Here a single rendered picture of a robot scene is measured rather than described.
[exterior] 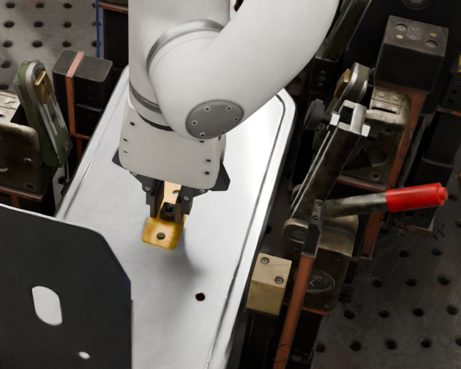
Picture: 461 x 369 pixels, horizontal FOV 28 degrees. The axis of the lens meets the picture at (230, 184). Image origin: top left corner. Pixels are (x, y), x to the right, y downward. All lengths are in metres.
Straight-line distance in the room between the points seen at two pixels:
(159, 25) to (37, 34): 0.91
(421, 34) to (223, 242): 0.32
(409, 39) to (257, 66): 0.39
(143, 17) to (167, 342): 0.33
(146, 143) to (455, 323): 0.62
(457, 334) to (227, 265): 0.47
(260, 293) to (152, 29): 0.29
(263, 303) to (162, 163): 0.17
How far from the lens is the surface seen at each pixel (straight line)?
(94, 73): 1.15
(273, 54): 0.69
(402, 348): 1.30
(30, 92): 0.98
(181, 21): 0.73
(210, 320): 0.93
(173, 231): 0.98
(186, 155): 0.87
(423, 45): 1.06
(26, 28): 1.65
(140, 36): 0.76
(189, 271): 0.96
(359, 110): 0.83
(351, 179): 1.12
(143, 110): 0.82
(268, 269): 0.89
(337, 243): 0.94
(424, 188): 0.88
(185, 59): 0.71
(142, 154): 0.89
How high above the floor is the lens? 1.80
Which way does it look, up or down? 51 degrees down
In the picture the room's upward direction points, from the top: 7 degrees clockwise
